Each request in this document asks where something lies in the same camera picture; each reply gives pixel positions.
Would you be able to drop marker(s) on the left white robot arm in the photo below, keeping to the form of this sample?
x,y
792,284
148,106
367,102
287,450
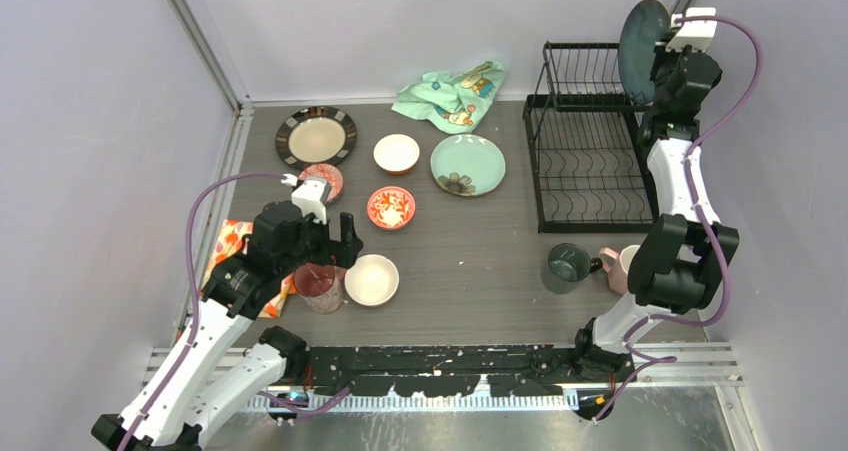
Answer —
x,y
181,407

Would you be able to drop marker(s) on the orange coral pattern bowl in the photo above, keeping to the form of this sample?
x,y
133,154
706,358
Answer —
x,y
391,207

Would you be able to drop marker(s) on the white bowl orange outside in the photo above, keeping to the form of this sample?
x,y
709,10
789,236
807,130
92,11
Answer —
x,y
396,154

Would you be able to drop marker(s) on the pale pink mug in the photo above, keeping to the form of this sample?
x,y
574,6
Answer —
x,y
616,265

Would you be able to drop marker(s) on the pink glass mug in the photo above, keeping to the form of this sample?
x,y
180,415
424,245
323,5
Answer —
x,y
320,287

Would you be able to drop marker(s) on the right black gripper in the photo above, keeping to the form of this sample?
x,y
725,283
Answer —
x,y
664,55

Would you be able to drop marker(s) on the dark green mug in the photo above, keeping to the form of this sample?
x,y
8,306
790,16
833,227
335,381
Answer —
x,y
565,266

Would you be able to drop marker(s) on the mint green cartoon cloth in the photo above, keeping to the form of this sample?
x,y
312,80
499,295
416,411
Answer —
x,y
454,104

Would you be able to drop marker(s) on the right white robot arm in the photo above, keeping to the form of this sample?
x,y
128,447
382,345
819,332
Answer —
x,y
686,254

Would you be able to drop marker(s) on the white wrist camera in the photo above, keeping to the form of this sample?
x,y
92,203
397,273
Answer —
x,y
310,195
694,30

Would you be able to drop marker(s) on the mint green flower plate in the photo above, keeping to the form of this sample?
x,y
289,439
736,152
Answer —
x,y
467,165

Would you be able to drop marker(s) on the orange floral cloth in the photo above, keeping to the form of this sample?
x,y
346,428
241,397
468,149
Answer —
x,y
228,242

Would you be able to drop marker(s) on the black rimmed cream plate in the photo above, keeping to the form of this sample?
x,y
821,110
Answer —
x,y
316,135

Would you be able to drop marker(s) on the dark blue floral plate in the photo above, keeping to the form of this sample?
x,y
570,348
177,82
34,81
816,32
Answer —
x,y
646,24

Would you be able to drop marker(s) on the black wire dish rack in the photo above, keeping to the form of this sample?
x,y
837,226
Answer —
x,y
580,125

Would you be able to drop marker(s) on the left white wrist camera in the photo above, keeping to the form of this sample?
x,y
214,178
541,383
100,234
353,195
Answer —
x,y
310,195

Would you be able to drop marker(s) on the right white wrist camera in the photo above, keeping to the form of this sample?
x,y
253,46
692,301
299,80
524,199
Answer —
x,y
694,30

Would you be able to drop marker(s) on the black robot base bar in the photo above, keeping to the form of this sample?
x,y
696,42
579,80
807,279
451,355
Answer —
x,y
450,371

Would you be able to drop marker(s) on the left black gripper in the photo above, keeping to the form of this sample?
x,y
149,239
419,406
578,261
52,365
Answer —
x,y
336,252

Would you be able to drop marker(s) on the white ceramic bowl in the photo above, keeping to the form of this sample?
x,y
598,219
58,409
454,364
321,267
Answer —
x,y
372,281

